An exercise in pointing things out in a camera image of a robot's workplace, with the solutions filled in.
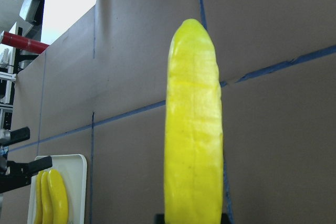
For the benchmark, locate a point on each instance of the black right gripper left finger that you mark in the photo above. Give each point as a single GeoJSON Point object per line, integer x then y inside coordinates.
{"type": "Point", "coordinates": [159, 219]}

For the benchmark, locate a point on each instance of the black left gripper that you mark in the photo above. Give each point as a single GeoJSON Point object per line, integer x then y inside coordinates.
{"type": "Point", "coordinates": [17, 175]}

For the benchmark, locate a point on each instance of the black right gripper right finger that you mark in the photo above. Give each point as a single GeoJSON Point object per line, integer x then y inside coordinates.
{"type": "Point", "coordinates": [226, 218]}

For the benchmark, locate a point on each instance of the yellow banana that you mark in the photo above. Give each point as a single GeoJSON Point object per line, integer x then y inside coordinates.
{"type": "Point", "coordinates": [193, 148]}
{"type": "Point", "coordinates": [59, 198]}
{"type": "Point", "coordinates": [39, 207]}
{"type": "Point", "coordinates": [47, 208]}

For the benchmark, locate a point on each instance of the white bear tray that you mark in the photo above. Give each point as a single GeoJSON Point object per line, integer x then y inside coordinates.
{"type": "Point", "coordinates": [73, 169]}

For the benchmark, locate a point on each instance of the red cylinder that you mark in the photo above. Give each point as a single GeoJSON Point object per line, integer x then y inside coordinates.
{"type": "Point", "coordinates": [23, 43]}

